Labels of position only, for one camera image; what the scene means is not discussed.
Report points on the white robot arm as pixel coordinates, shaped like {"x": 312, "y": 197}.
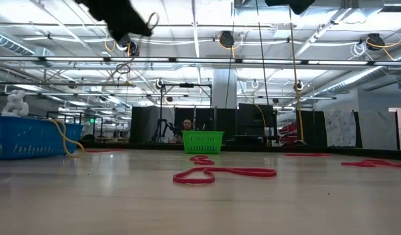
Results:
{"x": 16, "y": 104}

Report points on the black background robot arm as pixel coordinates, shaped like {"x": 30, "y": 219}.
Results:
{"x": 161, "y": 125}

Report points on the red rubber band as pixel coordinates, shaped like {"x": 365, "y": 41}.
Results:
{"x": 259, "y": 172}
{"x": 102, "y": 150}
{"x": 356, "y": 164}
{"x": 304, "y": 154}
{"x": 203, "y": 161}

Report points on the grey curtain panel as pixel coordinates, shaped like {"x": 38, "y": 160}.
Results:
{"x": 144, "y": 114}

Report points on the white pillar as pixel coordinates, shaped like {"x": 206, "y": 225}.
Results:
{"x": 219, "y": 88}

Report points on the person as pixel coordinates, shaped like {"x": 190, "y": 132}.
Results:
{"x": 187, "y": 124}

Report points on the black cabinet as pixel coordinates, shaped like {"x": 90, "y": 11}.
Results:
{"x": 252, "y": 120}

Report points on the red shelf rack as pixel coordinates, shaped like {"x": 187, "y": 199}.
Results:
{"x": 289, "y": 130}

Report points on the black partition panel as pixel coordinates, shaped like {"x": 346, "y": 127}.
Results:
{"x": 314, "y": 130}
{"x": 226, "y": 120}

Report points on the green plastic basket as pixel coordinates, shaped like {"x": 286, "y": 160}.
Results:
{"x": 203, "y": 135}

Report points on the white patterned cloth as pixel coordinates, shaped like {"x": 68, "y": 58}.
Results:
{"x": 340, "y": 127}

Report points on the blue plastic basket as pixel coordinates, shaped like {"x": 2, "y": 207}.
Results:
{"x": 30, "y": 137}

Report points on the grey partition panel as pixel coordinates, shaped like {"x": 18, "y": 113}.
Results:
{"x": 376, "y": 130}

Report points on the black metal stand frame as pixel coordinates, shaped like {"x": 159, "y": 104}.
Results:
{"x": 186, "y": 85}

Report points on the silver ventilation duct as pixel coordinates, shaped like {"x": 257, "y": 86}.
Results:
{"x": 350, "y": 81}

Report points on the black aluminium table frame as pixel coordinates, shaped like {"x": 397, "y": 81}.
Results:
{"x": 350, "y": 151}

